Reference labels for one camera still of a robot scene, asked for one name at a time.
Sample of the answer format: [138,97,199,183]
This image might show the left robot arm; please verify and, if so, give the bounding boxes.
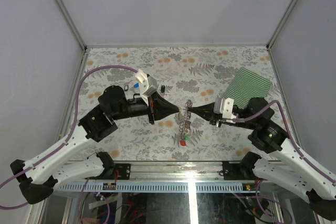
[10,86,179,205]

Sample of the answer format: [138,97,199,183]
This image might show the purple cable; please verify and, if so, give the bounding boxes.
[0,65,139,208]
[232,100,336,184]

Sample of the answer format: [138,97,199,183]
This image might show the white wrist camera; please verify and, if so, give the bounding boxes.
[213,97,236,120]
[135,69,158,97]

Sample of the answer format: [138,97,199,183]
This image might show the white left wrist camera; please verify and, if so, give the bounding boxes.
[135,69,158,97]

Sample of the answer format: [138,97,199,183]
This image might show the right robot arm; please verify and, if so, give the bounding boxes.
[188,97,335,221]

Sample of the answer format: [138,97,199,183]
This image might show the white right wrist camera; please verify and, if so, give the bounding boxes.
[213,97,236,120]

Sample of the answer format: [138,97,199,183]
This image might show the floral table mat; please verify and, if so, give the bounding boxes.
[74,46,281,161]

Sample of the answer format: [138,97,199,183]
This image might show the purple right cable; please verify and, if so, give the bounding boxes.
[232,100,336,184]

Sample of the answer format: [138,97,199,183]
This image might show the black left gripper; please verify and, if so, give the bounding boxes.
[112,92,181,125]

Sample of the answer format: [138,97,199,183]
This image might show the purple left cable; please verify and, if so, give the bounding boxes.
[0,65,139,208]

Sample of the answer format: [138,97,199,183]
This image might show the green striped cloth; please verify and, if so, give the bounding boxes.
[222,68,272,108]

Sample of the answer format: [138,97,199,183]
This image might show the aluminium front rail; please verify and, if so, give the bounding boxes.
[59,161,258,193]

